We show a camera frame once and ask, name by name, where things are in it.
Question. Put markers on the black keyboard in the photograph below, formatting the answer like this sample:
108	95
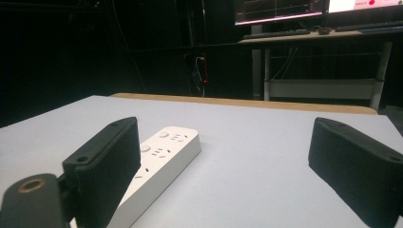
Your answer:
367	26
275	33

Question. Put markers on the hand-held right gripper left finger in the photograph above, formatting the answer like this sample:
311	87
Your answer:
104	167

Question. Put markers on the dark device with red light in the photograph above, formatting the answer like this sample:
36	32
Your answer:
199	72

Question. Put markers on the wooden desk with metal legs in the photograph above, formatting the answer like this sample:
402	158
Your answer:
320	63

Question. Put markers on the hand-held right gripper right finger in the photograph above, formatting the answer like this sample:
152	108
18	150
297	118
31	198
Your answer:
358	167

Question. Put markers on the computer monitor with graph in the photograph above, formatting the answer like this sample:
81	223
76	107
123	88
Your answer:
278	11

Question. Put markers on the computer monitor with white screen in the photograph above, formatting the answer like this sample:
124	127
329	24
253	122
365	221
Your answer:
364	4

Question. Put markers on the black computer mouse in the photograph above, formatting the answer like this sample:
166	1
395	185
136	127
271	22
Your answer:
324	30

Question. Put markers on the white power strip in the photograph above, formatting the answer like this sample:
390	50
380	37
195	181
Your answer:
168	155

